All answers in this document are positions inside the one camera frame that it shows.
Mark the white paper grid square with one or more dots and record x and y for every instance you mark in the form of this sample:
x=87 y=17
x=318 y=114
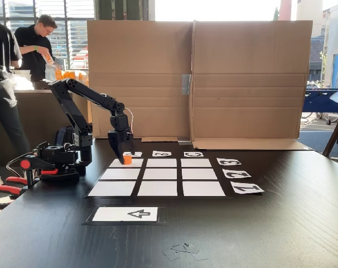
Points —
x=196 y=162
x=203 y=189
x=159 y=174
x=199 y=174
x=137 y=163
x=161 y=162
x=112 y=189
x=120 y=174
x=157 y=189

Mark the blue foosball table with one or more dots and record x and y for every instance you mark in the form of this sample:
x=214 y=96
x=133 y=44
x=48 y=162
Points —
x=322 y=102

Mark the white plastic bags pile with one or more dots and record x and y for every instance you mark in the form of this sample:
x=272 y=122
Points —
x=22 y=81

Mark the letter A paper sheet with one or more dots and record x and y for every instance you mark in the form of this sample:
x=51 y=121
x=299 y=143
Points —
x=138 y=154

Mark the grey tape strip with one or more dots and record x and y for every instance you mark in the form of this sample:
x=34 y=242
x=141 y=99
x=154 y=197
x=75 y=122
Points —
x=186 y=84
x=184 y=141

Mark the letter C paper sheet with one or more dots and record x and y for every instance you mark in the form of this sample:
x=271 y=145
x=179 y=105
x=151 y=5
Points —
x=193 y=154

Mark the dark wooden easel leg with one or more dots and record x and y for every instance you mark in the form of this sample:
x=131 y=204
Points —
x=335 y=134

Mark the round orange token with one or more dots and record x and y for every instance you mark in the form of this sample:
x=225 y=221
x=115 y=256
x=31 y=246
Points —
x=127 y=160

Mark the orange juice carton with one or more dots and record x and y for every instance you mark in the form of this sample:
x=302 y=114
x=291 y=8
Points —
x=83 y=78
x=69 y=74
x=59 y=74

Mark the brown counter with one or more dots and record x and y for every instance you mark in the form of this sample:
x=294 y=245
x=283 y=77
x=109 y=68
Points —
x=38 y=111

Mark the clear plastic bag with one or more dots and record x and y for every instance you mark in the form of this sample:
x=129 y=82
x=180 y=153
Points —
x=53 y=69

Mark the number 1 paper sheet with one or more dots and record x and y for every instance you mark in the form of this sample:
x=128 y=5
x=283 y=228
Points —
x=247 y=187

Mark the person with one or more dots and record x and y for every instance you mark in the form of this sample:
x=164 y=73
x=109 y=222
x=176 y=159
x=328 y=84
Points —
x=1 y=97
x=32 y=47

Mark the black red bar clamp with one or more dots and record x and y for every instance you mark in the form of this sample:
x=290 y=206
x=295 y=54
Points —
x=29 y=174

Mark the brown cardboard panel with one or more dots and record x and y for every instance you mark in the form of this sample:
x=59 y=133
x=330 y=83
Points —
x=250 y=69
x=146 y=56

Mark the number 3 paper sheet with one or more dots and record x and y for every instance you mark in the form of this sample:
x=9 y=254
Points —
x=229 y=161

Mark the white arrow paper sheet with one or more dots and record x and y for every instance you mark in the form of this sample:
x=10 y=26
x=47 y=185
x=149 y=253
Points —
x=116 y=214

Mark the letter B paper sheet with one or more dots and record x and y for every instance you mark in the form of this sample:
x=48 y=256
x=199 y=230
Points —
x=162 y=153

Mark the number 2 paper sheet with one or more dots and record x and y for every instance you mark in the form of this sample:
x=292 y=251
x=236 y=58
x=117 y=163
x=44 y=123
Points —
x=236 y=173

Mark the clear tape scraps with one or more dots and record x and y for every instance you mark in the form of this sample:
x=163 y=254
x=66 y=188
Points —
x=183 y=251

